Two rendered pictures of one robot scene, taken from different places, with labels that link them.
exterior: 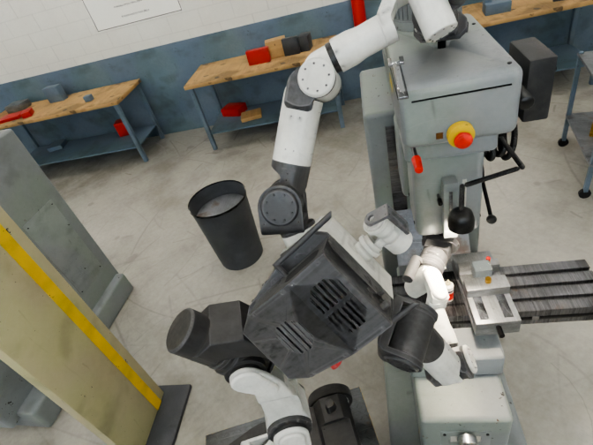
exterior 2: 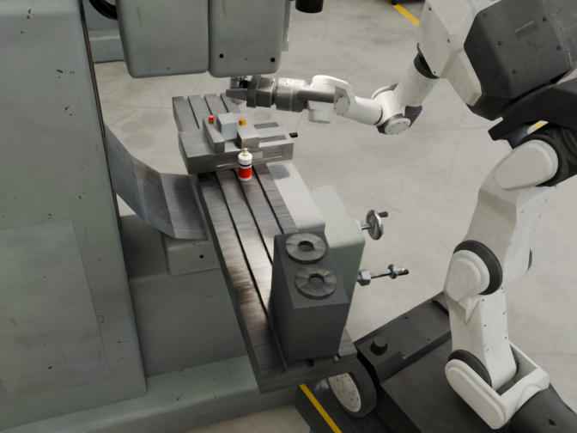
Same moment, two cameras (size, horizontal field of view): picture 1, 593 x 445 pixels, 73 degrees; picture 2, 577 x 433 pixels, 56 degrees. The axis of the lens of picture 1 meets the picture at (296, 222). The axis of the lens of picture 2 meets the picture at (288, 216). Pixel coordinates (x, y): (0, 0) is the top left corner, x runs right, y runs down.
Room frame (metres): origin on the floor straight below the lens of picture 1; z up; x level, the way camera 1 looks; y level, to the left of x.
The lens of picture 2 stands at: (1.69, 0.67, 1.96)
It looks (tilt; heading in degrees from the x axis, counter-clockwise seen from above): 41 degrees down; 232
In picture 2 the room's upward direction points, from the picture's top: 6 degrees clockwise
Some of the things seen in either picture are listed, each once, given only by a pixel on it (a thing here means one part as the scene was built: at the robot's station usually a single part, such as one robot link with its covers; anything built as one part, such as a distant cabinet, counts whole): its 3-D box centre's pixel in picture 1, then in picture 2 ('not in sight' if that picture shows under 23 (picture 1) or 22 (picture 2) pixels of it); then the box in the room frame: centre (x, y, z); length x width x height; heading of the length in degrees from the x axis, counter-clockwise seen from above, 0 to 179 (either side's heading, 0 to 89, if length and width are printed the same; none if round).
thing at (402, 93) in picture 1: (399, 76); not in sight; (0.89, -0.33, 1.89); 0.24 x 0.04 x 0.01; 163
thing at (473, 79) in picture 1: (440, 74); not in sight; (1.02, -0.49, 1.81); 0.47 x 0.26 x 0.16; 164
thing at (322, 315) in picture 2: not in sight; (306, 292); (1.14, 0.06, 1.01); 0.22 x 0.12 x 0.20; 67
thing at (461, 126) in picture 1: (460, 134); not in sight; (0.79, -0.42, 1.76); 0.06 x 0.02 x 0.06; 74
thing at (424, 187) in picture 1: (442, 179); (238, 1); (1.01, -0.49, 1.47); 0.21 x 0.19 x 0.32; 74
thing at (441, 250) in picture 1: (436, 252); (271, 94); (0.94, -0.43, 1.23); 0.13 x 0.12 x 0.10; 49
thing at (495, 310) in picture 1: (483, 287); (235, 140); (0.94, -0.61, 0.97); 0.35 x 0.15 x 0.11; 166
